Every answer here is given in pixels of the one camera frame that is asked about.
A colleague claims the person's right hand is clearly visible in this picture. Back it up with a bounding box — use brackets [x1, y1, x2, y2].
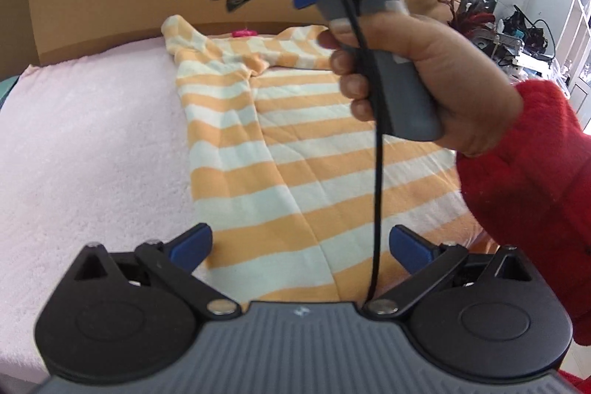
[318, 14, 525, 157]

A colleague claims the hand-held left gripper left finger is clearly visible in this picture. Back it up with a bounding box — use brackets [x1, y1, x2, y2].
[74, 224, 241, 321]

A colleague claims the pink towel blanket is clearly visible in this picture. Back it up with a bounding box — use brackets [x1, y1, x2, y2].
[0, 29, 499, 376]

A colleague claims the black cable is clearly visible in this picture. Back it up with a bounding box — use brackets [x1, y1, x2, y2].
[318, 0, 389, 307]

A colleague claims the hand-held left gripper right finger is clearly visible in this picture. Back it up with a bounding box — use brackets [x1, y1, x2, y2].
[365, 224, 532, 321]

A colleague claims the orange white striped sweater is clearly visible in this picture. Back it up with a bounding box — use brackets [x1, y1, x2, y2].
[161, 14, 485, 303]

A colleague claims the person's right forearm red sleeve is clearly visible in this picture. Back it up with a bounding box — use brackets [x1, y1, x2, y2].
[455, 79, 591, 394]

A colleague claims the cluttered office desk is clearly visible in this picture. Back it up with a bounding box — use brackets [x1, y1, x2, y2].
[492, 4, 578, 81]

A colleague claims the dried red plant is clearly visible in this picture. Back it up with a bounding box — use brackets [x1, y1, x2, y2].
[436, 0, 499, 41]

